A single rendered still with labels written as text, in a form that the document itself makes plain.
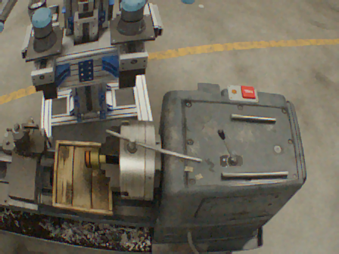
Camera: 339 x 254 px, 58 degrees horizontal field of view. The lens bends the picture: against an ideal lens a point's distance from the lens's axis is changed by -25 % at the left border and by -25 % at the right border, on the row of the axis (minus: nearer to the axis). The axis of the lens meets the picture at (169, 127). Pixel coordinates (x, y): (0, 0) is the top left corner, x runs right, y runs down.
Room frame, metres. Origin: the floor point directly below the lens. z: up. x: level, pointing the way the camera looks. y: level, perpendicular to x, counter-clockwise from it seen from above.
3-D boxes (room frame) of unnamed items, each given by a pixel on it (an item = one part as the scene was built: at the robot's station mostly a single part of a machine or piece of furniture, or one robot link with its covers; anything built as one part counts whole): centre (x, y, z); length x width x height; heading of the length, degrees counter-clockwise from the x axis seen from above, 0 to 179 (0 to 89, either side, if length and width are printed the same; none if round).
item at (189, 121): (0.81, -0.28, 1.06); 0.59 x 0.48 x 0.39; 99
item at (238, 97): (1.01, -0.27, 1.23); 0.13 x 0.08 x 0.05; 99
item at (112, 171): (0.63, 0.17, 1.09); 0.12 x 0.11 x 0.05; 9
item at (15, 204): (0.64, 0.72, 0.90); 0.47 x 0.30 x 0.06; 9
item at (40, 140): (0.72, 0.66, 0.99); 0.20 x 0.10 x 0.05; 99
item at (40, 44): (1.27, 0.75, 1.21); 0.15 x 0.15 x 0.10
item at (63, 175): (0.69, 0.36, 0.89); 0.36 x 0.30 x 0.04; 9
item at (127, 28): (1.42, 0.27, 1.21); 0.15 x 0.15 x 0.10
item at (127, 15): (1.43, 0.27, 1.33); 0.13 x 0.12 x 0.14; 177
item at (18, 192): (0.66, 0.68, 0.95); 0.43 x 0.17 x 0.05; 9
